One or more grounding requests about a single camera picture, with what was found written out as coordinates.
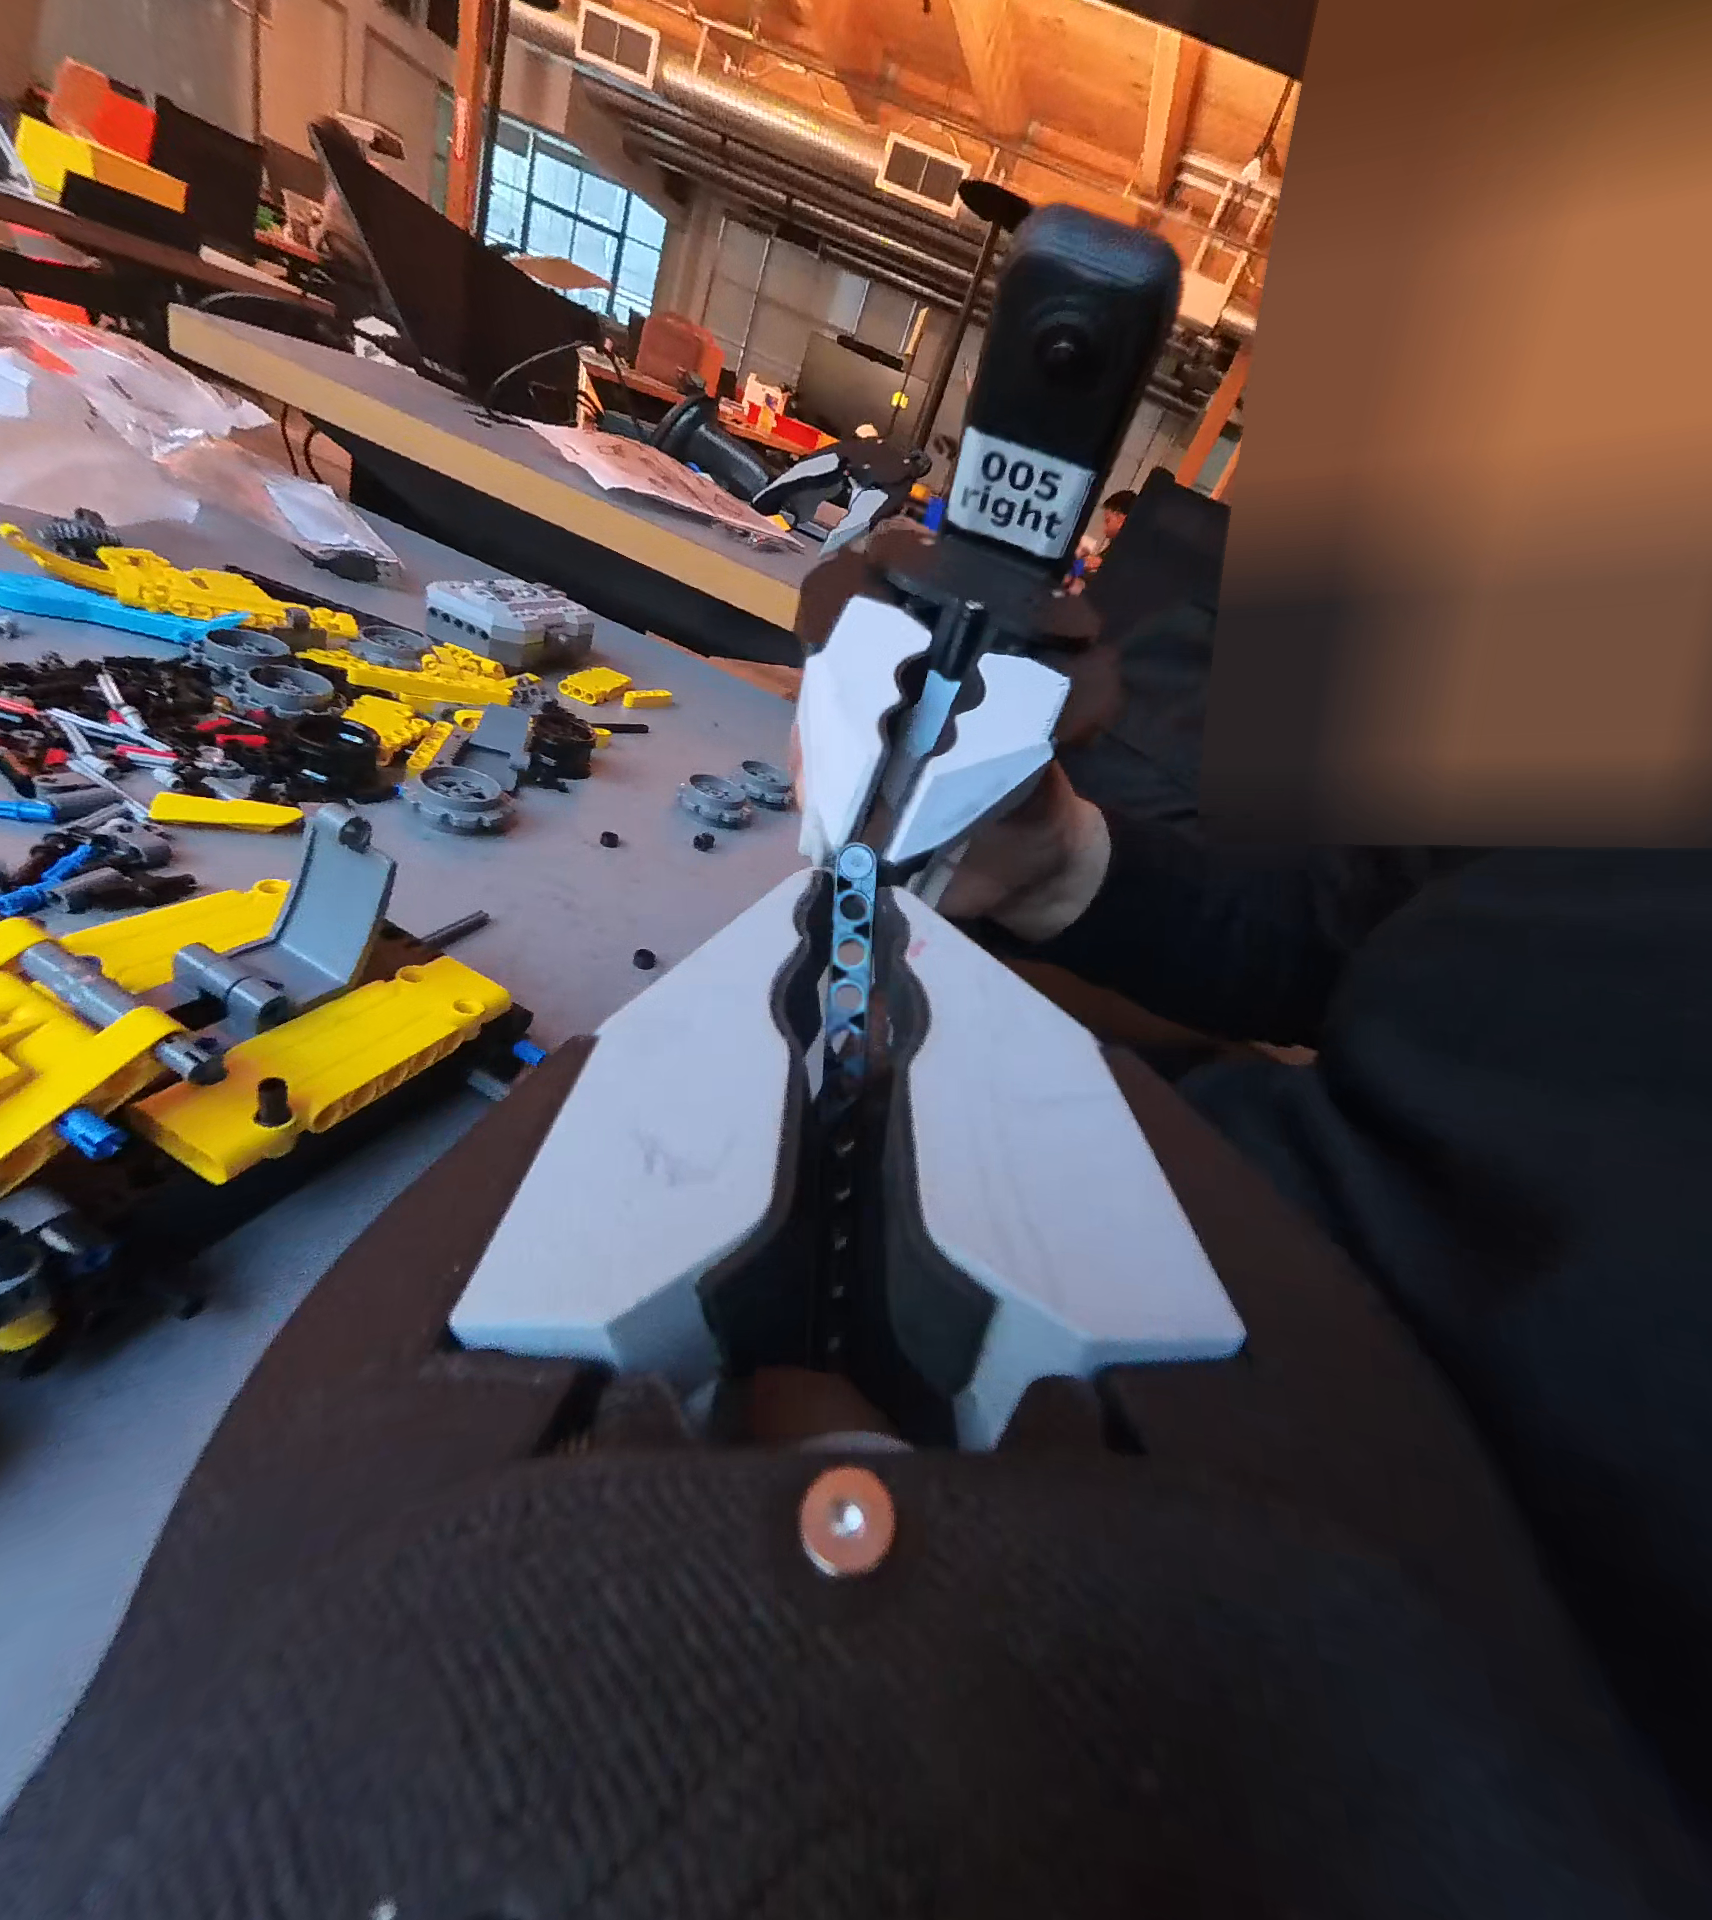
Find yellow curved panel piece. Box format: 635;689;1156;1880
149;789;308;838

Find blue brick separator tool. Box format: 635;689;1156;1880
0;565;254;648

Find long work table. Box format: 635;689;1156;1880
166;300;821;637

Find person's right hand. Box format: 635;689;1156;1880
930;757;1114;948

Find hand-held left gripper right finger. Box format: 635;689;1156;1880
889;884;1248;1455

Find loose clear plastic bags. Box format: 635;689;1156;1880
0;292;400;561

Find grey desk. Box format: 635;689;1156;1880
0;451;828;1920

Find long black holed beam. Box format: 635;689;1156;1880
792;841;901;1370

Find grey battery block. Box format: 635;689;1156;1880
425;576;598;672

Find black monitor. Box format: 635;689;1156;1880
308;116;605;409

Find yellow and grey brick assembly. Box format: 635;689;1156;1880
298;642;536;790

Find pile of small brick parts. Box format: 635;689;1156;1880
0;593;679;924

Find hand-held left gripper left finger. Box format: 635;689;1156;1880
448;870;816;1369

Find yellow toy brick vehicle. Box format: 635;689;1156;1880
0;802;540;1370

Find person's right forearm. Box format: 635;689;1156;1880
1051;802;1414;1053

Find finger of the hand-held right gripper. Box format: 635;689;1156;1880
790;597;937;869
887;652;1076;873

